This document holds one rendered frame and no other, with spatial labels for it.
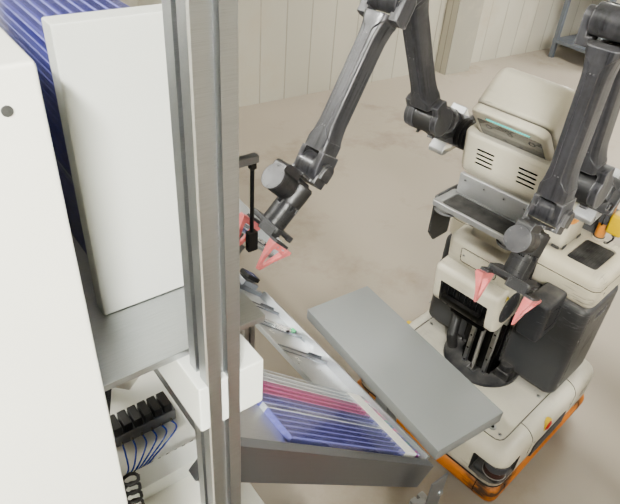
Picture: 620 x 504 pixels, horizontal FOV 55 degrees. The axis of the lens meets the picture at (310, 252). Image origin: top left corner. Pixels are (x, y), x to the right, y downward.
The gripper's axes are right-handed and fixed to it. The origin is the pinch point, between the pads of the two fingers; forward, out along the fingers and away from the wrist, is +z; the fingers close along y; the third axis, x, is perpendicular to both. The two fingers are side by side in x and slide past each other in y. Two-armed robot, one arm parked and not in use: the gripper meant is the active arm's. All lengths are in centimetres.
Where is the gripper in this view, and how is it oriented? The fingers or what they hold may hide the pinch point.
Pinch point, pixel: (248, 254)
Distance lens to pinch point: 134.4
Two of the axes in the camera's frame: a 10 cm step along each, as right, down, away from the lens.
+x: 5.2, 3.5, 7.8
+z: -6.2, 7.8, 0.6
